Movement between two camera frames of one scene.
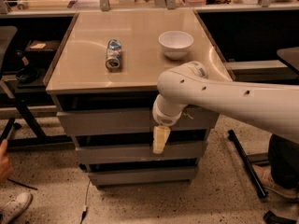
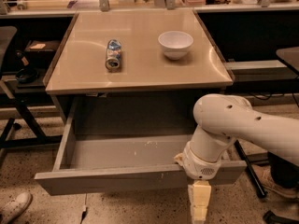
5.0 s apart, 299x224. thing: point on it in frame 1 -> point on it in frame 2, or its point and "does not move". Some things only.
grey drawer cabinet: x=104 y=81 does not move
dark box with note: x=41 y=49 does not move
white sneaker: x=10 y=210 does not move
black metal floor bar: x=247 y=165 does not move
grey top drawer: x=134 y=121 -> x=92 y=162
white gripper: x=164 y=119 -> x=199 y=166
